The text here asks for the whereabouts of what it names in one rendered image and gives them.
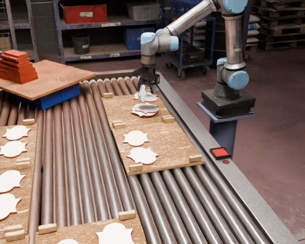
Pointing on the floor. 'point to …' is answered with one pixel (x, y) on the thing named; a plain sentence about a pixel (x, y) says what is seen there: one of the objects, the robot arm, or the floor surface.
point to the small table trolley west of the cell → (169, 65)
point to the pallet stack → (284, 22)
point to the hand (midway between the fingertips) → (145, 97)
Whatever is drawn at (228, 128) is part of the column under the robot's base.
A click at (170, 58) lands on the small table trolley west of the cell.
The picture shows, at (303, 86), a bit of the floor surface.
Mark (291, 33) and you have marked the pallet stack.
